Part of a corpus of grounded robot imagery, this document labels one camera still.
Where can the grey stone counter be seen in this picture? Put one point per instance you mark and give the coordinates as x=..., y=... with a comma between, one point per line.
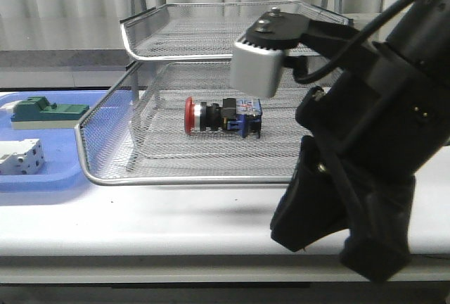
x=61, y=53

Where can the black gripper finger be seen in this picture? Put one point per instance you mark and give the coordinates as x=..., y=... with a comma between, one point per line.
x=378, y=218

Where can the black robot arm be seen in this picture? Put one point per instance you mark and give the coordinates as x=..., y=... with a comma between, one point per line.
x=422, y=38

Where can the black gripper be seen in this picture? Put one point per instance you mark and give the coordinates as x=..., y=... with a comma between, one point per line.
x=390, y=121

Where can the white circuit breaker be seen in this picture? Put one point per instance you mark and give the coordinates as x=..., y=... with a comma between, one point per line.
x=24, y=157

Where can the green electrical module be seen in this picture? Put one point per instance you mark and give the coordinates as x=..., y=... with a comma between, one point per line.
x=37, y=112

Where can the mesh tray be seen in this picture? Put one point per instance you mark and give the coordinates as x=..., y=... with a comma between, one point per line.
x=199, y=32
x=135, y=134

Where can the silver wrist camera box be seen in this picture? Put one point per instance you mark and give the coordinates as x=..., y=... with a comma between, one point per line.
x=256, y=71

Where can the red emergency stop button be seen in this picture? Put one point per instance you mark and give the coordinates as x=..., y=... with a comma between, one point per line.
x=242, y=116

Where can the blue plastic tray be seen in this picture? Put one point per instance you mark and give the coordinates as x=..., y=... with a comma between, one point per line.
x=59, y=180

